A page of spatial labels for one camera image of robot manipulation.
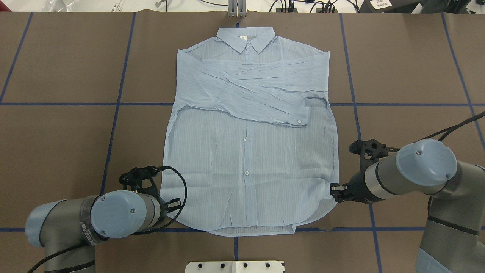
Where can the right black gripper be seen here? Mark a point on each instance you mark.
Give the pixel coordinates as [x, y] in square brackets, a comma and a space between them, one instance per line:
[356, 185]

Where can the light blue button shirt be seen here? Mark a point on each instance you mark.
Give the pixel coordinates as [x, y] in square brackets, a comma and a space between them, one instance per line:
[253, 134]

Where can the aluminium frame post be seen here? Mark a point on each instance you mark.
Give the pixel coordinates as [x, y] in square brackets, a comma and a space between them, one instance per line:
[237, 8]

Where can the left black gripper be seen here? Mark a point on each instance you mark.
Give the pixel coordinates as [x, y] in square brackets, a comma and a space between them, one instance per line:
[163, 208]

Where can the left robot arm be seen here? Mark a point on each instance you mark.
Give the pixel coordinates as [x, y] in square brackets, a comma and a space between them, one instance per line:
[69, 230]

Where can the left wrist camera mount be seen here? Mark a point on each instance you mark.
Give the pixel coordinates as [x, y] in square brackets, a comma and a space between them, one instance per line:
[140, 180]

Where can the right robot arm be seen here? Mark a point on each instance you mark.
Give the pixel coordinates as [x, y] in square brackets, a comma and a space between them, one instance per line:
[450, 242]

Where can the clear plastic bag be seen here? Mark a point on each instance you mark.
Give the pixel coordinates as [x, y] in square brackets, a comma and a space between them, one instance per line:
[83, 6]

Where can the white camera mast pedestal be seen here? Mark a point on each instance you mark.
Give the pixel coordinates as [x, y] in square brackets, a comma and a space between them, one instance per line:
[271, 266]

